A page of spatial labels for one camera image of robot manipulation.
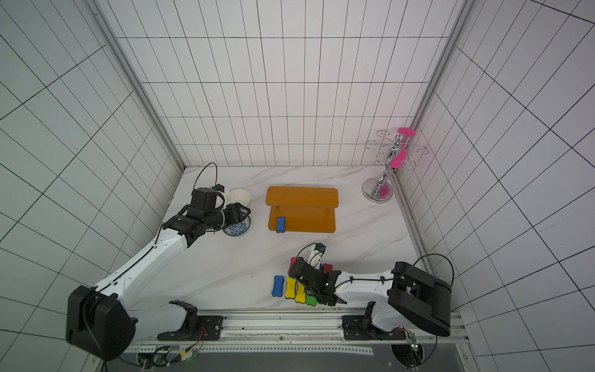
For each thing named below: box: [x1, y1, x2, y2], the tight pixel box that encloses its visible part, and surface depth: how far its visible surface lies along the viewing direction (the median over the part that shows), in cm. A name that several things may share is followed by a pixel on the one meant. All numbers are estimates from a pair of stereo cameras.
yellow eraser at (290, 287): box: [285, 276, 297, 299], surface depth 81 cm
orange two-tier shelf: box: [264, 186, 340, 234], surface depth 95 cm
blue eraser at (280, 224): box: [276, 217, 286, 233], surface depth 97 cm
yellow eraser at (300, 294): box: [295, 282, 307, 304], surface depth 80 cm
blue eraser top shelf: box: [271, 275, 285, 298], surface depth 83 cm
